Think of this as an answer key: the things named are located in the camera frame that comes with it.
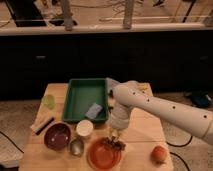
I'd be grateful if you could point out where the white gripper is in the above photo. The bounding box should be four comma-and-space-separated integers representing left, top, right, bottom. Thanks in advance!
110, 103, 131, 131

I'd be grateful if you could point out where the dark grape bunch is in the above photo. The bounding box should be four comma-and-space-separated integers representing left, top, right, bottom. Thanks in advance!
103, 137, 126, 151

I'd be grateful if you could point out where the red bowl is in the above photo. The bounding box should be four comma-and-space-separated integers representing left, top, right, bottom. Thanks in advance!
87, 137, 121, 171

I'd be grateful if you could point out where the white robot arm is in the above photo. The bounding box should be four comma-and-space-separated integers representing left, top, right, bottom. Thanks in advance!
110, 81, 213, 146

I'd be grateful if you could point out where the purple bowl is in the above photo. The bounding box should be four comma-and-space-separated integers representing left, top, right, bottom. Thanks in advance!
44, 123, 71, 151

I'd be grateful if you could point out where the grey sponge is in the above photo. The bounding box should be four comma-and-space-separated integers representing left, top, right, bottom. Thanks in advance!
85, 103, 102, 119

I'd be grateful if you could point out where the grey cloth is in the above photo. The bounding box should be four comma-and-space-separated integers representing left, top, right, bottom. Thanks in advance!
106, 77, 119, 92

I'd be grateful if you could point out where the white cup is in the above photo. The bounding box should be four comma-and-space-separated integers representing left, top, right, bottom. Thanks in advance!
76, 120, 94, 138

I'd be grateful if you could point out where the green plastic tray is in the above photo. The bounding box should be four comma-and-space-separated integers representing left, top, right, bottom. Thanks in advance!
62, 78, 108, 123

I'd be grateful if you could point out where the small metal cup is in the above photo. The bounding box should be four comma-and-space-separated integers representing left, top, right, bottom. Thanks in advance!
70, 139, 84, 156

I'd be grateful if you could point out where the red apple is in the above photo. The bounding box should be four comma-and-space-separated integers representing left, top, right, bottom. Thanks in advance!
151, 146, 167, 163

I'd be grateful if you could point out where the black and white brush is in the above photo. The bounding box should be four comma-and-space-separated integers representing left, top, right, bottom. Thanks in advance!
30, 117, 54, 135

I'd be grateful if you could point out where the black cable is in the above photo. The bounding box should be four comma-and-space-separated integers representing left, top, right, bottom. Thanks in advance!
165, 134, 195, 148

